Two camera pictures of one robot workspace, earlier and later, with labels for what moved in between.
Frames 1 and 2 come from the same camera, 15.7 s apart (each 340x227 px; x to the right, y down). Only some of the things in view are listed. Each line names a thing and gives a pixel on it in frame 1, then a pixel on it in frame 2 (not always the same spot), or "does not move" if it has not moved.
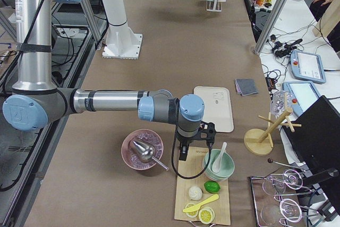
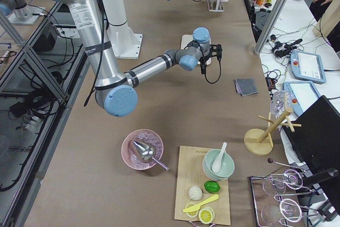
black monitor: (314, 136) does not move
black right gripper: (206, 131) -> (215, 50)
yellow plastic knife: (195, 208) does not move
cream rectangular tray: (218, 107) -> (186, 39)
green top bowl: (227, 165) does not move
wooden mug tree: (259, 142) does not move
